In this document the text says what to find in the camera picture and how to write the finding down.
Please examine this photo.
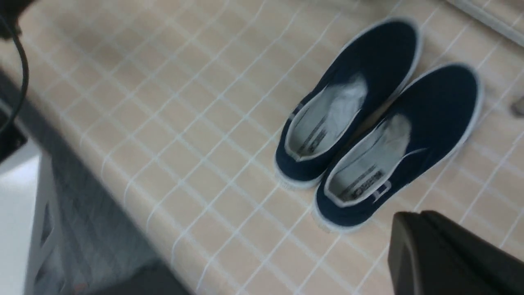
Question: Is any silver metal shoe rack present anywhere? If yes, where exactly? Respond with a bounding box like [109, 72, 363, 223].
[447, 0, 524, 47]

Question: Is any navy slip-on shoe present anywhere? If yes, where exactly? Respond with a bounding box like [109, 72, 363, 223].
[274, 17, 422, 189]
[313, 62, 483, 232]

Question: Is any grey white furniture below table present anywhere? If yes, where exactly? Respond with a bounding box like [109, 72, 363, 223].
[18, 102, 190, 295]

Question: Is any black cable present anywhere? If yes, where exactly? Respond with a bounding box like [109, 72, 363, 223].
[0, 12, 30, 136]

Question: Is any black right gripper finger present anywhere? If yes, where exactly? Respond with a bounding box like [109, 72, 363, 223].
[388, 211, 524, 295]

